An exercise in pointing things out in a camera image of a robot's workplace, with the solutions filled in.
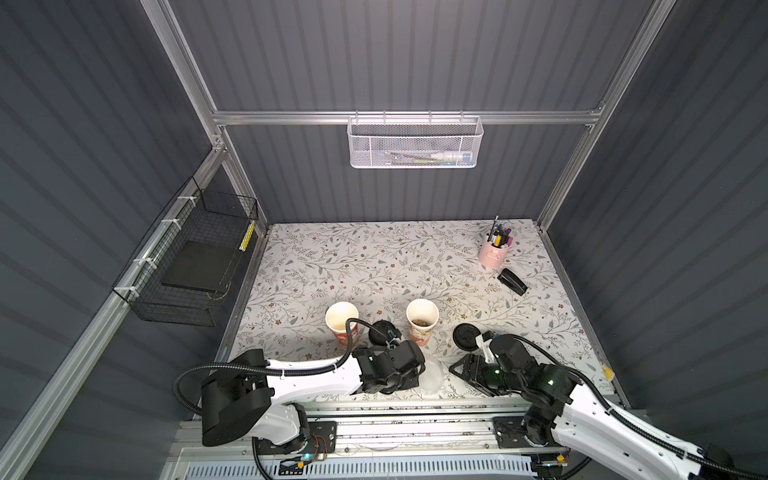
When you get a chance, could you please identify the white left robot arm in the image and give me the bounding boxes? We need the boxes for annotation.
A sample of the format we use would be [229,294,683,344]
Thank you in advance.
[200,340,426,447]

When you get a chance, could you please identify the pens in pink cup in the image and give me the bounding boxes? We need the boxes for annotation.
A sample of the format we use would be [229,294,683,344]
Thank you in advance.
[486,217,513,249]

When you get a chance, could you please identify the black wire wall basket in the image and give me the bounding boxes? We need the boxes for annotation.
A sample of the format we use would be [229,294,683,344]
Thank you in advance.
[113,180,259,327]

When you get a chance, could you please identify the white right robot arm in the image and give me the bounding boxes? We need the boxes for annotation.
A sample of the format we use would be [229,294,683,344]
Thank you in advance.
[449,323,753,479]

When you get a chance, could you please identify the floral patterned table mat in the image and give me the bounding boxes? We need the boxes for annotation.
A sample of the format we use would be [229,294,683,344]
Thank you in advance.
[231,220,614,395]

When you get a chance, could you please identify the paper milk tea cup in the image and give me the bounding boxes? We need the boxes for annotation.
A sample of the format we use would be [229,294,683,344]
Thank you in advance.
[406,299,440,347]
[325,301,359,347]

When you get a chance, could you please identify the black pad in basket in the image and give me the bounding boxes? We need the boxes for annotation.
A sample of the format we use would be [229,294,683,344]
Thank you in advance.
[161,241,240,293]

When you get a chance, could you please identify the pens in white basket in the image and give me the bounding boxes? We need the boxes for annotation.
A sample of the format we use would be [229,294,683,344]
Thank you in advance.
[385,151,475,167]

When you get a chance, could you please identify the white wire mesh basket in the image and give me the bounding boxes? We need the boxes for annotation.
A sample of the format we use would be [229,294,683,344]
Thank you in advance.
[347,114,484,169]

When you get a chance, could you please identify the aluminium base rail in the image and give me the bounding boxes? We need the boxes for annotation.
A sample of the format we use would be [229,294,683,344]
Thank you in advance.
[161,398,655,480]

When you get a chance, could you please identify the black cup lid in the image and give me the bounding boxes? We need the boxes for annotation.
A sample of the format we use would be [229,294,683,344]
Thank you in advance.
[368,320,396,348]
[452,323,481,352]

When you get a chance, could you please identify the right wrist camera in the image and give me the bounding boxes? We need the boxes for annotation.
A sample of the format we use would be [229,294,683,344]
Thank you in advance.
[475,330,496,362]

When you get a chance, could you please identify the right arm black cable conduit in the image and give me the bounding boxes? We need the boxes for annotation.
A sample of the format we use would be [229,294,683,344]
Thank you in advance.
[509,334,768,480]

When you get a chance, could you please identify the pink pen holder cup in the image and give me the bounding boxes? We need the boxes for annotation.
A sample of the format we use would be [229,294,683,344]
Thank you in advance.
[478,241,509,270]

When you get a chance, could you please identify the yellow tag on basket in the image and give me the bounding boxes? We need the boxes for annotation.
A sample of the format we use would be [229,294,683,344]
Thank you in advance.
[238,221,256,252]

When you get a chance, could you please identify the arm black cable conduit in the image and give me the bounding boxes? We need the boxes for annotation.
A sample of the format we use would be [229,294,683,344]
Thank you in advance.
[509,334,768,480]
[172,317,391,480]

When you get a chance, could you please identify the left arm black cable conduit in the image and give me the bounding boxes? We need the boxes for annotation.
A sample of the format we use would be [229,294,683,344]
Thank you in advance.
[172,317,391,480]

